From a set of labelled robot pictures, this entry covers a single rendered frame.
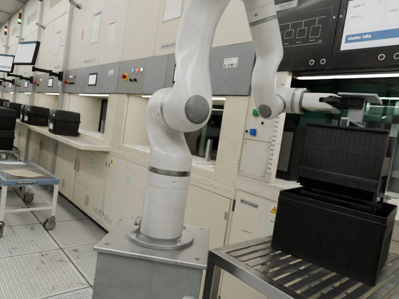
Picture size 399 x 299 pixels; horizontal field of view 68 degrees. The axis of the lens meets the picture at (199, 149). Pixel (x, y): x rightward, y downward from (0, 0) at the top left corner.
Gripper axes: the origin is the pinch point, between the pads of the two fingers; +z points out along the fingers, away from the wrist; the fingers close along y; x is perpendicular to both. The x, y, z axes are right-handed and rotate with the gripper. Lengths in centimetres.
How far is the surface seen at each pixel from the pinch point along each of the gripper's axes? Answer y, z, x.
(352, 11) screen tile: -29, -13, 41
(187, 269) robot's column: 41, -22, -48
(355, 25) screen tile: -28.8, -11.6, 34.8
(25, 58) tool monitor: -40, -349, 36
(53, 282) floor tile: 3, -152, -122
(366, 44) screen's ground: -28.0, -6.2, 26.9
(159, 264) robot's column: 45, -28, -48
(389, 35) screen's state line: -26.7, 1.0, 29.4
